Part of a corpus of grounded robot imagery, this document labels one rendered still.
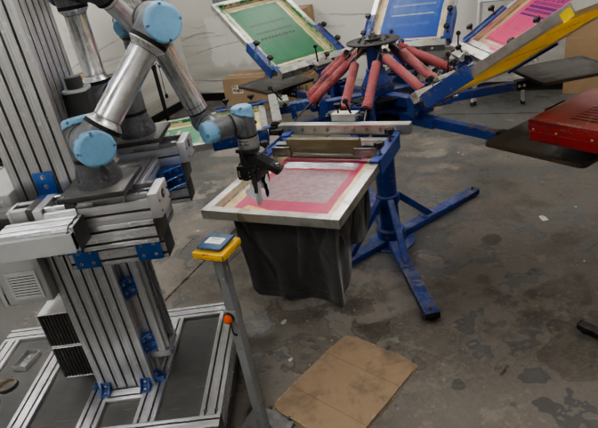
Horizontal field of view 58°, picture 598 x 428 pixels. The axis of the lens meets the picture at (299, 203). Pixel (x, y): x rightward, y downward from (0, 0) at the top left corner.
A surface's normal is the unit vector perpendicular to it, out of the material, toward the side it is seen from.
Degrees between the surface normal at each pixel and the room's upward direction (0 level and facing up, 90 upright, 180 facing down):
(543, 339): 0
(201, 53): 90
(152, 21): 84
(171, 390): 0
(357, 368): 0
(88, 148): 95
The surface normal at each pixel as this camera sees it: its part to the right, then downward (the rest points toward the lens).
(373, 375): -0.15, -0.88
